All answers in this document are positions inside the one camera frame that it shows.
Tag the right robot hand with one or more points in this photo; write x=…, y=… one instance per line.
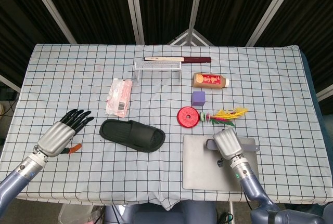
x=229, y=143

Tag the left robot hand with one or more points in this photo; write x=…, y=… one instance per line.
x=56, y=138

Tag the grey scrubbing brush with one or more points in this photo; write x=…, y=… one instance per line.
x=249, y=146

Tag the black rubber slipper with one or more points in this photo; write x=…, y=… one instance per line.
x=125, y=133

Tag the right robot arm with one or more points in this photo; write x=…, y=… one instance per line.
x=249, y=182

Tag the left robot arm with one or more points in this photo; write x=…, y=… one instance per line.
x=15, y=179

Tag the silver laptop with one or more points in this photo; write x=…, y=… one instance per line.
x=200, y=166

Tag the colourful feather shuttlecock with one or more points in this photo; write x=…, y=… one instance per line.
x=203, y=117

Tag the red disc with hole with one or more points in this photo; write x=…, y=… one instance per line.
x=182, y=117

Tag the purple foam cube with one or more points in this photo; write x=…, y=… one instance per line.
x=198, y=98

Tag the checked blue tablecloth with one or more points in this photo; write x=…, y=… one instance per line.
x=78, y=78

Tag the brown drink bottle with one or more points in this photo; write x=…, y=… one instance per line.
x=208, y=80

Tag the pink plastic packet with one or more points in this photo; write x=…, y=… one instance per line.
x=118, y=96

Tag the clear plastic storage box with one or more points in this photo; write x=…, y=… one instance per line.
x=75, y=215

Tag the blue-grey robot torso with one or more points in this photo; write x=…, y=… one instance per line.
x=156, y=213

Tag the dark white-framed folding screen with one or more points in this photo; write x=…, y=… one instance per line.
x=104, y=5

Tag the white metal frame stand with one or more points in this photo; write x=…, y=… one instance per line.
x=191, y=37

